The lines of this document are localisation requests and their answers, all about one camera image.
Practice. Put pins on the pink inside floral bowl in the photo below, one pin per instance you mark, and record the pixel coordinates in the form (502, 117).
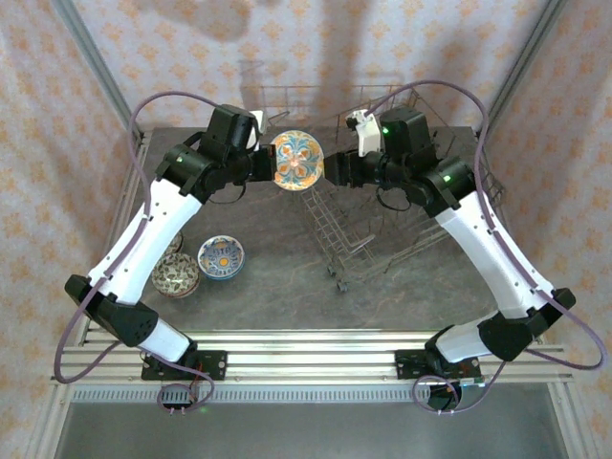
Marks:
(296, 160)

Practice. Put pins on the blue yellow patterned bowl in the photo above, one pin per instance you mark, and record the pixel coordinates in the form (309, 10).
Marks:
(222, 258)

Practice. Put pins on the brown leaf pattern bowl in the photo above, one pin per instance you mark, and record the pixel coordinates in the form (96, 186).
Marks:
(174, 275)

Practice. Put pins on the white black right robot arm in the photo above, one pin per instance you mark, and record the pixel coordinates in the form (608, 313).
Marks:
(497, 258)

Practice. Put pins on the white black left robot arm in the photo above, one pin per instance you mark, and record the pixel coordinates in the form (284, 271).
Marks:
(143, 239)

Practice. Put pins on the aluminium mounting rails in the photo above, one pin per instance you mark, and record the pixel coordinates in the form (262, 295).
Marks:
(306, 356)

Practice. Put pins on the small green circuit board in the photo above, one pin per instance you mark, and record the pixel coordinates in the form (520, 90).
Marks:
(471, 381)

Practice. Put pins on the grey metal lower panel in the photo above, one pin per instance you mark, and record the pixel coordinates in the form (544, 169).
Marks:
(306, 435)

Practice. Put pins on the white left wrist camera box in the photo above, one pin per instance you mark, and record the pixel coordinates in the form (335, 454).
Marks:
(257, 125)

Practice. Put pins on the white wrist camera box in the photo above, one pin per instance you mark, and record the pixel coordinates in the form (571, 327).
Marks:
(257, 125)
(368, 131)

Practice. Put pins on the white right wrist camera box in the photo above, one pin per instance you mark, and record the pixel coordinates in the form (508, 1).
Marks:
(368, 131)

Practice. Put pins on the aluminium table side rail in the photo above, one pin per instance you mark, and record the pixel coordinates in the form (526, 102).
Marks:
(508, 225)
(128, 196)

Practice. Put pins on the aluminium frame post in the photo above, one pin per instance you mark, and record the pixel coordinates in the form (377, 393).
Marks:
(569, 425)
(520, 67)
(50, 425)
(99, 67)

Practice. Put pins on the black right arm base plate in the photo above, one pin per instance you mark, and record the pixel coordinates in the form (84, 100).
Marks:
(406, 365)

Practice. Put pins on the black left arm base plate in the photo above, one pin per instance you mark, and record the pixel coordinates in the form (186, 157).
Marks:
(215, 365)

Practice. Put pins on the aluminium lower frame post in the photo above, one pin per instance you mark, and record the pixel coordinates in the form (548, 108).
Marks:
(569, 425)
(50, 425)

